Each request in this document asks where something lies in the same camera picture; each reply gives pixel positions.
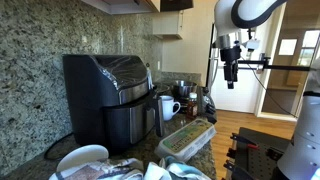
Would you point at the white plate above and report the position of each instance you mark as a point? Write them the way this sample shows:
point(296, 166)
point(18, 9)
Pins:
point(81, 156)

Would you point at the bright background window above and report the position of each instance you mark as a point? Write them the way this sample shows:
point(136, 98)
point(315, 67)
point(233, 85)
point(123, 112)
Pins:
point(308, 46)
point(287, 46)

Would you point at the black camera boom pole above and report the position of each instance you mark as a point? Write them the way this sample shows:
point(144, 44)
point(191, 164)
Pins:
point(283, 67)

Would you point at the white egg carton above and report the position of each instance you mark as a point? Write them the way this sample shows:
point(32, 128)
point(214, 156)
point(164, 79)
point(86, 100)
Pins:
point(186, 140)

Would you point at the cream wall cabinet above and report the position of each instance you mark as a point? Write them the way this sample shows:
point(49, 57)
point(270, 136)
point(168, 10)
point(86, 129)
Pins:
point(168, 24)

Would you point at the white teal dish towel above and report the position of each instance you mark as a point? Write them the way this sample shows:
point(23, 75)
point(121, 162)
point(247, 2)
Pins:
point(180, 171)

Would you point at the shiny steel mixing bowl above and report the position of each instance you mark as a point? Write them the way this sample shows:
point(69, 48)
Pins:
point(162, 88)

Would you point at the dark range hood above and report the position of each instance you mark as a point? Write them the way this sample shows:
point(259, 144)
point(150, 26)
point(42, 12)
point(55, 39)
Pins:
point(176, 4)

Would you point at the wooden upper cabinet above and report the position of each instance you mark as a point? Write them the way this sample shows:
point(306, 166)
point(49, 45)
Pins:
point(126, 6)

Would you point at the white ceramic mug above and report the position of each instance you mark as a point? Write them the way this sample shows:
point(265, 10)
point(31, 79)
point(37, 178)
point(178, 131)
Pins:
point(167, 107)

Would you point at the metal kitchen tongs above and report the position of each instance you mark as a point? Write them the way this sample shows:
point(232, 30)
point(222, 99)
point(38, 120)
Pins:
point(149, 76)

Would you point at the brown patterned dish towel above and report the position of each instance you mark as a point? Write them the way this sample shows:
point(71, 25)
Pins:
point(100, 170)

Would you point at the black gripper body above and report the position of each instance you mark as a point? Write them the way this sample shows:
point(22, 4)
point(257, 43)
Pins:
point(230, 55)

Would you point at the amber honey bottle white cap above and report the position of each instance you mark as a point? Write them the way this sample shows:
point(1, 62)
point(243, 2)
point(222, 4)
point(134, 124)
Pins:
point(191, 108)

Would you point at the large steel pot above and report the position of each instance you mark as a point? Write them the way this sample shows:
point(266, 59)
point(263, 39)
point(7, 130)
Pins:
point(183, 88)

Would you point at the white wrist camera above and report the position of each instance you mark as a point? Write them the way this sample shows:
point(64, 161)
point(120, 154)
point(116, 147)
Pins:
point(253, 45)

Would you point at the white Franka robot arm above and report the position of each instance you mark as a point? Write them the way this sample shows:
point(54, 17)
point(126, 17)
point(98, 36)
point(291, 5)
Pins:
point(226, 16)

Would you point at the white refrigerator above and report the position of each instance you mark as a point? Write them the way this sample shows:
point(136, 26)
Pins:
point(246, 96)

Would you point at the black air fryer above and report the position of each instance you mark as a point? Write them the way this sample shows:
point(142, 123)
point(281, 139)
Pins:
point(100, 100)

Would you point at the white wall outlet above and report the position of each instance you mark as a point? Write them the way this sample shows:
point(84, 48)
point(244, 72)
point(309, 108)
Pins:
point(158, 65)

